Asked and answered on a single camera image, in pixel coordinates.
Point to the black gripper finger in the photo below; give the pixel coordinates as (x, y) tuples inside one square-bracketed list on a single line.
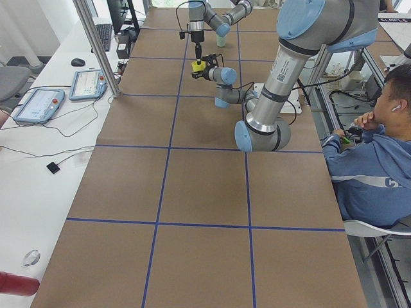
[(198, 52)]

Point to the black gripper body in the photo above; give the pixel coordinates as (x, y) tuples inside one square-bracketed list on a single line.
[(196, 37), (203, 74)]

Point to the yellow plastic cup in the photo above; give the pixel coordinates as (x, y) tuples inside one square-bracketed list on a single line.
[(198, 66)]

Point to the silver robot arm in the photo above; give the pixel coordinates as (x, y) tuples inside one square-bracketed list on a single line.
[(303, 27), (201, 12)]

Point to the green plastic cup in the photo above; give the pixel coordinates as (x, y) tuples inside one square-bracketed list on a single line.
[(220, 41)]

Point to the person's hand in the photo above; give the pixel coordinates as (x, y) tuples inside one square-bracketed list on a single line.
[(339, 132)]

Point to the person's raised hand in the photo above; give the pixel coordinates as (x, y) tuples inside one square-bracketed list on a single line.
[(368, 121)]

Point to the black box with label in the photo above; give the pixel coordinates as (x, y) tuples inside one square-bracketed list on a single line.
[(123, 46)]

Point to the black monitor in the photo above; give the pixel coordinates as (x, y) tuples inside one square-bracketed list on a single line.
[(118, 10)]

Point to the black keyboard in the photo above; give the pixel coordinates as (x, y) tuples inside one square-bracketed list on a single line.
[(104, 32)]

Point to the rear teach pendant tablet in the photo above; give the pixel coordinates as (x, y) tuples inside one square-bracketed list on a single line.
[(88, 84)]

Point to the teach pendant tablet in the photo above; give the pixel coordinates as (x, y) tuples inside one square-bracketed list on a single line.
[(40, 106), (88, 84)]

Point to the black computer mouse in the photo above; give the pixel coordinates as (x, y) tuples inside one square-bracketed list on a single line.
[(77, 62)]

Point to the brown paper table cover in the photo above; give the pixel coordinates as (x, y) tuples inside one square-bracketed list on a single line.
[(169, 213)]

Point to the front teach pendant tablet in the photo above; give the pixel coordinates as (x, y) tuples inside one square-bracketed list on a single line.
[(40, 106)]

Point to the small black square sensor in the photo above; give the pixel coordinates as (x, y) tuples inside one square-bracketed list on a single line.
[(53, 167)]

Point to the seated person blue hoodie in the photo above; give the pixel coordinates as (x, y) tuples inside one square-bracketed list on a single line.
[(372, 180)]

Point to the white chair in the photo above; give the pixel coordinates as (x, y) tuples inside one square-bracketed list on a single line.
[(359, 228)]

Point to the red cylinder bottle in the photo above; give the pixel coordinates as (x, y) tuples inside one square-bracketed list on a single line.
[(18, 285)]

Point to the aluminium frame post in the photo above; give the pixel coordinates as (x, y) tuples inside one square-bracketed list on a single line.
[(86, 19)]

